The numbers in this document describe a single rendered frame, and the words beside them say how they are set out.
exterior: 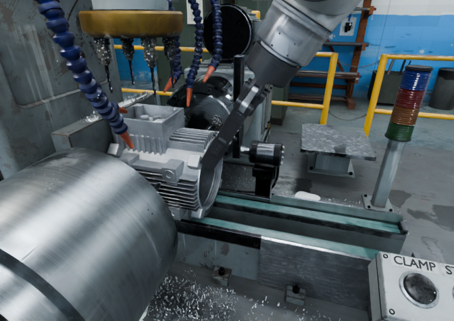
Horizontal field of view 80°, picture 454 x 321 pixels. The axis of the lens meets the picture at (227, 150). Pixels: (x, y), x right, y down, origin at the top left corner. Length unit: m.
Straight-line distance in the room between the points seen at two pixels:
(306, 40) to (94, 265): 0.35
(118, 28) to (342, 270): 0.58
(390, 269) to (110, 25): 0.50
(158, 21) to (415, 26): 5.26
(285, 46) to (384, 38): 5.14
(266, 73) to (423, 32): 5.28
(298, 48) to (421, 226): 0.70
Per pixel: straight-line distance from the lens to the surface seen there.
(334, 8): 0.37
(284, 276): 0.63
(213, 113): 0.77
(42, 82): 0.67
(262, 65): 0.40
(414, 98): 0.82
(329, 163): 1.08
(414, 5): 5.57
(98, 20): 0.51
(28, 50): 0.65
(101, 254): 0.31
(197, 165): 0.51
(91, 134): 0.57
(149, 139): 0.56
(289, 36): 0.38
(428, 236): 0.93
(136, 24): 0.49
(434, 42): 5.70
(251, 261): 0.63
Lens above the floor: 1.33
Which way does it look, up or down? 26 degrees down
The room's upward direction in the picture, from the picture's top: straight up
